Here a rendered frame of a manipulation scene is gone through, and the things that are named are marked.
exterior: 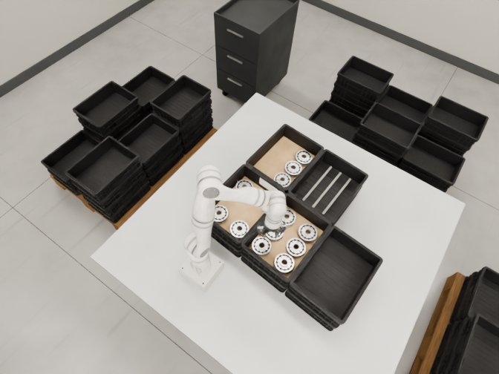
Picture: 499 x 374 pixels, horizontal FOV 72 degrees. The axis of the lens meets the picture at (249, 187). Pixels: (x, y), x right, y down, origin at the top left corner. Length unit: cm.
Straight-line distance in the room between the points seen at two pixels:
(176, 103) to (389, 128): 172
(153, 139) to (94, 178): 56
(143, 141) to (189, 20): 221
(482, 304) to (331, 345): 126
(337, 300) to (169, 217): 103
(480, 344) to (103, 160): 269
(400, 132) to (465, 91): 163
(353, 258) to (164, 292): 101
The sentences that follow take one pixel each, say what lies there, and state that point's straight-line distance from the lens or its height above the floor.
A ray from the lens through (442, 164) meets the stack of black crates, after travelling 313.
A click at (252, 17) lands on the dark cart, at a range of 314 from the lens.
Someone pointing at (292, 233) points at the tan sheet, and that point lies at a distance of 190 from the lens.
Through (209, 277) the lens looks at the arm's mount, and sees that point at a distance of 183.
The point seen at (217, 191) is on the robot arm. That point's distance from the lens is 122.
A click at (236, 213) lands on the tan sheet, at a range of 192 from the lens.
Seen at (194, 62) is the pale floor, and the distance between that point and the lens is 406.
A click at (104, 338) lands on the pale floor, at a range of 271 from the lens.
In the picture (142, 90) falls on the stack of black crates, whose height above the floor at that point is 38.
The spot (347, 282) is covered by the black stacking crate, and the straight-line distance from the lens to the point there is 188.
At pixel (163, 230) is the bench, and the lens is 206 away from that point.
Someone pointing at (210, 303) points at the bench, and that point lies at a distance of 189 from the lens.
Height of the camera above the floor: 254
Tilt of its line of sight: 59 degrees down
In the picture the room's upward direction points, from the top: 5 degrees clockwise
